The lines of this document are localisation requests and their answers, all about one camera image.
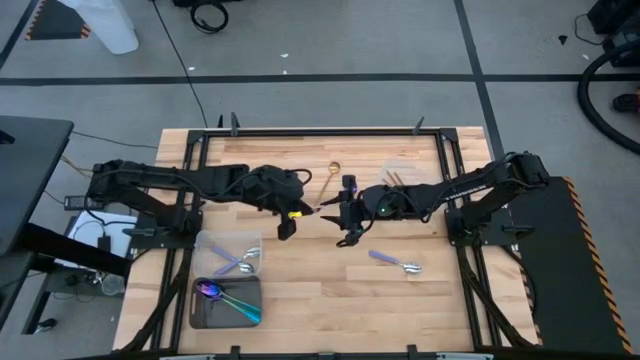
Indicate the black equipment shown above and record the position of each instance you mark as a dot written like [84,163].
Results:
[620,20]

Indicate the white round column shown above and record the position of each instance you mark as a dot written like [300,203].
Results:
[110,30]

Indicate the black metal table frame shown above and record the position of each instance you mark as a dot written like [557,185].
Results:
[320,133]

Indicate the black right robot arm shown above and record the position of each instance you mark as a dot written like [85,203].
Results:
[520,170]

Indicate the black desk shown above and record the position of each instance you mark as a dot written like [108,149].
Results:
[30,175]

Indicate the dark grey plastic tray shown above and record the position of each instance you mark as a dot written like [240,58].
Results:
[240,290]

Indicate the clear plastic cup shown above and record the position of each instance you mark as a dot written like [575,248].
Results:
[112,285]

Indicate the clear plastic bin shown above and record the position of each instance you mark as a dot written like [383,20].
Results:
[415,172]
[205,240]

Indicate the black hazard-striped floor mat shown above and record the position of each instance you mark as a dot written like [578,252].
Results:
[55,22]

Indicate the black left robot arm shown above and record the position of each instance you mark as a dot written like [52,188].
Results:
[150,175]

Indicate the white sheet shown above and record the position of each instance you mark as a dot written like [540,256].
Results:
[90,232]

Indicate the iridescent rainbow spoon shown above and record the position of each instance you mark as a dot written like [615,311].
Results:
[235,306]
[216,292]

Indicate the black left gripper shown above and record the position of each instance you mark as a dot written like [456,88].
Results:
[275,190]

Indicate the black power adapter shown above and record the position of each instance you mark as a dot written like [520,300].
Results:
[104,244]

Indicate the aluminium extrusion piece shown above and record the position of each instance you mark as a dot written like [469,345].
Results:
[465,357]
[185,357]

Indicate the black orange device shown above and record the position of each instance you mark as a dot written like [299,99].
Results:
[625,102]

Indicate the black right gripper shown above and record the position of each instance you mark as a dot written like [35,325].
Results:
[380,202]

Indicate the black hazard-striped platform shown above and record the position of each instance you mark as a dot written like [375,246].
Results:
[565,275]

